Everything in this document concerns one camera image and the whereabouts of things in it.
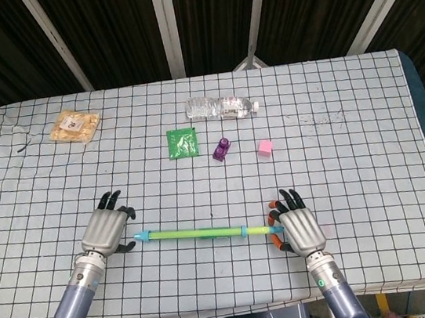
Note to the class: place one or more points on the green foil sachet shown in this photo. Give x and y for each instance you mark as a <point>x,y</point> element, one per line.
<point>183,143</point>

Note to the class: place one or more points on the checked grid tablecloth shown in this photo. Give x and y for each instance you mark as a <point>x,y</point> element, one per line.
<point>217,190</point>

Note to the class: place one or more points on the blue green water pump toy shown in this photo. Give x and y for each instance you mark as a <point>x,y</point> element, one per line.
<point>207,233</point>

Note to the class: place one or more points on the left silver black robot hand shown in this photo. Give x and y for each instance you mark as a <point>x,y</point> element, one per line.
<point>101,230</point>

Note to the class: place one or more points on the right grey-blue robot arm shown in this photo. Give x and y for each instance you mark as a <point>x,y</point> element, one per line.
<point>335,288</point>

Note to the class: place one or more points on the pink cube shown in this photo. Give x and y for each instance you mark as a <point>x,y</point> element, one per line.
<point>265,148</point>

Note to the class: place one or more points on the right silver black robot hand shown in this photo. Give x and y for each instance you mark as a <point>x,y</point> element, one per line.
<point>301,229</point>

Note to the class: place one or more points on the purple building block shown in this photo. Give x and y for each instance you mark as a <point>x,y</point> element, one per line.
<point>221,150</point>

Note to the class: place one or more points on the yellow snack bag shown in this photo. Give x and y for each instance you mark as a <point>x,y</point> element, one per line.
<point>74,125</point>

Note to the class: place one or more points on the clear plastic water bottle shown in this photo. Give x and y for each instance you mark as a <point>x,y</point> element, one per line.
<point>221,107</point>

